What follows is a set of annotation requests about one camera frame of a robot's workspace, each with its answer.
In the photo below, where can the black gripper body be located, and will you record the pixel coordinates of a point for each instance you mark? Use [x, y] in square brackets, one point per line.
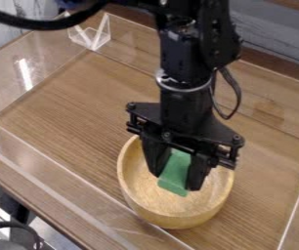
[186, 118]

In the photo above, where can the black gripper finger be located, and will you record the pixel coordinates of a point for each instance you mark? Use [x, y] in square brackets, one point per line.
[202, 164]
[158, 153]

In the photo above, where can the green rectangular block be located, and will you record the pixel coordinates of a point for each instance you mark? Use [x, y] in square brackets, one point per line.
[172, 179]

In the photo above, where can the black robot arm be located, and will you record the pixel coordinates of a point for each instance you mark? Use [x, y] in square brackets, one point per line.
[199, 45]

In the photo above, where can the brown wooden bowl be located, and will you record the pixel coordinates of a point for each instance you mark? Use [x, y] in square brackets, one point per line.
[159, 201]

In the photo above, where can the black metal table frame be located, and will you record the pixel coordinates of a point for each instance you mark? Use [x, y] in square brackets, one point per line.
[24, 237]

